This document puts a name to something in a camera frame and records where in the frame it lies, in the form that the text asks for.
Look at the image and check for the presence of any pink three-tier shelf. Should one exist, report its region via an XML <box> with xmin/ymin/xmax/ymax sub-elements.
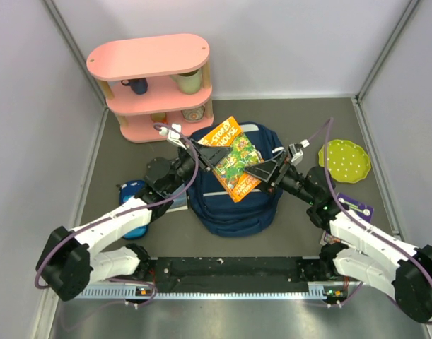
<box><xmin>86</xmin><ymin>33</ymin><xmax>214</xmax><ymax>143</ymax></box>

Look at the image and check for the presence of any navy blue student backpack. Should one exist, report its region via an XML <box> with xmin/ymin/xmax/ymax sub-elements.
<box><xmin>187</xmin><ymin>121</ymin><xmax>284</xmax><ymax>237</ymax></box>

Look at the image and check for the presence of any pale green cup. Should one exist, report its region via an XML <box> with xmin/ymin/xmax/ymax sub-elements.
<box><xmin>170</xmin><ymin>69</ymin><xmax>202</xmax><ymax>95</ymax></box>

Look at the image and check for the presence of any patterned small bowl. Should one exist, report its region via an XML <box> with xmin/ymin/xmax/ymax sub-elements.
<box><xmin>181</xmin><ymin>105</ymin><xmax>206</xmax><ymax>123</ymax></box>

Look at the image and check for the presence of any blue dinosaur pencil case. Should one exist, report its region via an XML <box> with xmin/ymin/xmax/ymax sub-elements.
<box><xmin>117</xmin><ymin>179</ymin><xmax>148</xmax><ymax>240</ymax></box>

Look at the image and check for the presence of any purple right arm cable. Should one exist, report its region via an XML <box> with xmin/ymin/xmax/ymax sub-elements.
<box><xmin>307</xmin><ymin>117</ymin><xmax>432</xmax><ymax>325</ymax></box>

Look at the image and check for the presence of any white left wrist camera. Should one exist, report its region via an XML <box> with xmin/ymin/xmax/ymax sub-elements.
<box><xmin>159</xmin><ymin>124</ymin><xmax>186</xmax><ymax>148</ymax></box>

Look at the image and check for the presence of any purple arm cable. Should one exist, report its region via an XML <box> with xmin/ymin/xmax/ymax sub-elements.
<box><xmin>307</xmin><ymin>117</ymin><xmax>432</xmax><ymax>325</ymax></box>
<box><xmin>34</xmin><ymin>122</ymin><xmax>197</xmax><ymax>291</ymax></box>

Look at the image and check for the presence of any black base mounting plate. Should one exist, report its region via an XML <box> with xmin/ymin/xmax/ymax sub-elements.
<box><xmin>109</xmin><ymin>256</ymin><xmax>344</xmax><ymax>294</ymax></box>

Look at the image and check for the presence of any orange 39-Storey Treehouse book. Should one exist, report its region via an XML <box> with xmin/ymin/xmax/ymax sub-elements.
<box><xmin>198</xmin><ymin>117</ymin><xmax>263</xmax><ymax>203</ymax></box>

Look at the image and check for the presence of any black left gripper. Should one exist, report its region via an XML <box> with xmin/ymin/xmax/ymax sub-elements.
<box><xmin>165</xmin><ymin>138</ymin><xmax>231</xmax><ymax>194</ymax></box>

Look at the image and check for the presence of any orange cup on shelf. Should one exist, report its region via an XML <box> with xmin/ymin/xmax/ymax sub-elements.
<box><xmin>150</xmin><ymin>112</ymin><xmax>167</xmax><ymax>124</ymax></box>

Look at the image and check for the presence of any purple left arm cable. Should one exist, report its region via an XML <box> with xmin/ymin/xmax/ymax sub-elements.
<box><xmin>34</xmin><ymin>122</ymin><xmax>197</xmax><ymax>291</ymax></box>

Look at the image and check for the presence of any Nineteen Eighty-Four dark book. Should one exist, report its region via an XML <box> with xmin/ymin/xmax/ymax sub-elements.
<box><xmin>167</xmin><ymin>191</ymin><xmax>188</xmax><ymax>213</ymax></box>

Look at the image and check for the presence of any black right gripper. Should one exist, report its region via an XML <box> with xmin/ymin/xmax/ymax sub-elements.
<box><xmin>243</xmin><ymin>150</ymin><xmax>317</xmax><ymax>206</ymax></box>

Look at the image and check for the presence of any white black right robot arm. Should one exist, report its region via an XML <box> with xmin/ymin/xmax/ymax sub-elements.
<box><xmin>245</xmin><ymin>151</ymin><xmax>432</xmax><ymax>325</ymax></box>

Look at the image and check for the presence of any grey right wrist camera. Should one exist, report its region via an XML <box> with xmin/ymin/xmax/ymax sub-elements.
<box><xmin>288</xmin><ymin>139</ymin><xmax>310</xmax><ymax>165</ymax></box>

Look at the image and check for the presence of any grey slotted cable duct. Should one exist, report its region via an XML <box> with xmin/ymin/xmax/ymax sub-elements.
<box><xmin>79</xmin><ymin>282</ymin><xmax>347</xmax><ymax>301</ymax></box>

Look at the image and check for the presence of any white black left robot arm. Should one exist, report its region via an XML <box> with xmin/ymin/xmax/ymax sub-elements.
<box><xmin>35</xmin><ymin>141</ymin><xmax>231</xmax><ymax>302</ymax></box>

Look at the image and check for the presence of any green polka dot plate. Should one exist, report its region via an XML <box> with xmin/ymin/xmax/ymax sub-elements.
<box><xmin>327</xmin><ymin>139</ymin><xmax>371</xmax><ymax>184</ymax></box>

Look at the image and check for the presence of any dark blue mug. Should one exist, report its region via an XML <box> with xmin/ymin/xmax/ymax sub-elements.
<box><xmin>120</xmin><ymin>78</ymin><xmax>148</xmax><ymax>95</ymax></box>

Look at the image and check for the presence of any purple card packet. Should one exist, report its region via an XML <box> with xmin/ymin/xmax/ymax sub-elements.
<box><xmin>320</xmin><ymin>193</ymin><xmax>374</xmax><ymax>245</ymax></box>

